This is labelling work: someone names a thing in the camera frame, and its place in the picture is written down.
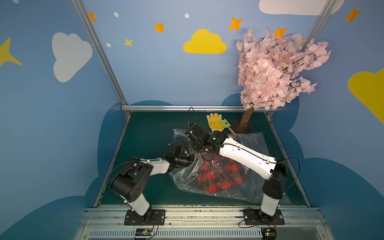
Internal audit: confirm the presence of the red black plaid shirt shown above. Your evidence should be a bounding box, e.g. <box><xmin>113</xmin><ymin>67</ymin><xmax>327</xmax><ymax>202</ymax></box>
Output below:
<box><xmin>197</xmin><ymin>155</ymin><xmax>251</xmax><ymax>194</ymax></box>

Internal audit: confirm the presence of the clear plastic vacuum bag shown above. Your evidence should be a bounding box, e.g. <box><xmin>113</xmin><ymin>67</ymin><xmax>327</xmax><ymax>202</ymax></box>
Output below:
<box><xmin>170</xmin><ymin>129</ymin><xmax>270</xmax><ymax>204</ymax></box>

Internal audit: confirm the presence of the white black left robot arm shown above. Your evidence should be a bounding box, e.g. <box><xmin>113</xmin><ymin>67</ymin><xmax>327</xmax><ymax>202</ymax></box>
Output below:
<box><xmin>110</xmin><ymin>141</ymin><xmax>195</xmax><ymax>222</ymax></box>

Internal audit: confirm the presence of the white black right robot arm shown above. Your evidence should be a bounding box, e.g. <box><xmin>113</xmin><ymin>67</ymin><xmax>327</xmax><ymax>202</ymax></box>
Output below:
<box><xmin>185</xmin><ymin>123</ymin><xmax>288</xmax><ymax>218</ymax></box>

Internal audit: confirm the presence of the yellow dotted work glove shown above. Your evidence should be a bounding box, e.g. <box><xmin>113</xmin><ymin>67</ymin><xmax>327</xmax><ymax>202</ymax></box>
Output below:
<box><xmin>207</xmin><ymin>113</ymin><xmax>224</xmax><ymax>132</ymax></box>

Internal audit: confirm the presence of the green toy garden rake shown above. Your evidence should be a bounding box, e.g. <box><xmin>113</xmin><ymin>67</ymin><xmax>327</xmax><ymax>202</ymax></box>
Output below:
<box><xmin>219</xmin><ymin>119</ymin><xmax>236</xmax><ymax>135</ymax></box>

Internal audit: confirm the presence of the left green circuit board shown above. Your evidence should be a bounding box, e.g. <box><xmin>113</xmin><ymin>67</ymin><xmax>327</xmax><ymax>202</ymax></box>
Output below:
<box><xmin>135</xmin><ymin>229</ymin><xmax>153</xmax><ymax>237</ymax></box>

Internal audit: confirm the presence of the green circuit board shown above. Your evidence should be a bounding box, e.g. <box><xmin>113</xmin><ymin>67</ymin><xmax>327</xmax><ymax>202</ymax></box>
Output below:
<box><xmin>261</xmin><ymin>228</ymin><xmax>277</xmax><ymax>240</ymax></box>
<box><xmin>135</xmin><ymin>229</ymin><xmax>153</xmax><ymax>237</ymax></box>

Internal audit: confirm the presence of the pink cherry blossom tree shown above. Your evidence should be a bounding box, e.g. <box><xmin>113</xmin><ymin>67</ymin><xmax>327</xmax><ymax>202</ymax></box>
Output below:
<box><xmin>236</xmin><ymin>29</ymin><xmax>331</xmax><ymax>131</ymax></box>

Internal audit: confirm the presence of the right green circuit board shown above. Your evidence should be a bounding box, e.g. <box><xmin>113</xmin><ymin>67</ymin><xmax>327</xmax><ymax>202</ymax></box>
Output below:
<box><xmin>261</xmin><ymin>228</ymin><xmax>277</xmax><ymax>240</ymax></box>

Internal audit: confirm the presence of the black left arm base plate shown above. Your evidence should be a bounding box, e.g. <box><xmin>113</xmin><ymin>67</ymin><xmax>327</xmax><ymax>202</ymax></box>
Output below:
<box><xmin>124</xmin><ymin>209</ymin><xmax>166</xmax><ymax>226</ymax></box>

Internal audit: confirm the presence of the aluminium back frame rail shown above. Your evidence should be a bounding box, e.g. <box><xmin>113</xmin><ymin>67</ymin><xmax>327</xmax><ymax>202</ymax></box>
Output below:
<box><xmin>121</xmin><ymin>104</ymin><xmax>275</xmax><ymax>113</ymax></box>

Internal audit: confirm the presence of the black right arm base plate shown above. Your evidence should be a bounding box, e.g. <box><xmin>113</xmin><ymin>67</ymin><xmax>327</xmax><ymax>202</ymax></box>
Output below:
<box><xmin>242</xmin><ymin>208</ymin><xmax>285</xmax><ymax>226</ymax></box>

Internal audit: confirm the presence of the aluminium front rail platform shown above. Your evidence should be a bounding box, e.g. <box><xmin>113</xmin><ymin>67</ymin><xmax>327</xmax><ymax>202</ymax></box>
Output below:
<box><xmin>75</xmin><ymin>205</ymin><xmax>334</xmax><ymax>240</ymax></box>

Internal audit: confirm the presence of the left aluminium corner post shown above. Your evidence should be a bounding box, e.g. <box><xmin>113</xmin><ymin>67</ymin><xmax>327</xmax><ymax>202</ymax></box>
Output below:
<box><xmin>72</xmin><ymin>0</ymin><xmax>132</xmax><ymax>119</ymax></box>

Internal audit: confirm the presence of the aluminium corner post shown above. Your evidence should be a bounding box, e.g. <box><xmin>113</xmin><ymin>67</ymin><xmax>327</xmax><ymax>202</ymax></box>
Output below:
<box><xmin>72</xmin><ymin>0</ymin><xmax>132</xmax><ymax>119</ymax></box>
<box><xmin>265</xmin><ymin>0</ymin><xmax>338</xmax><ymax>119</ymax></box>

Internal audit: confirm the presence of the right aluminium corner post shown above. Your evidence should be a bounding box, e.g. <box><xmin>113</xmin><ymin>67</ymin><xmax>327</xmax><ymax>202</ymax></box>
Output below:
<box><xmin>265</xmin><ymin>0</ymin><xmax>338</xmax><ymax>119</ymax></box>

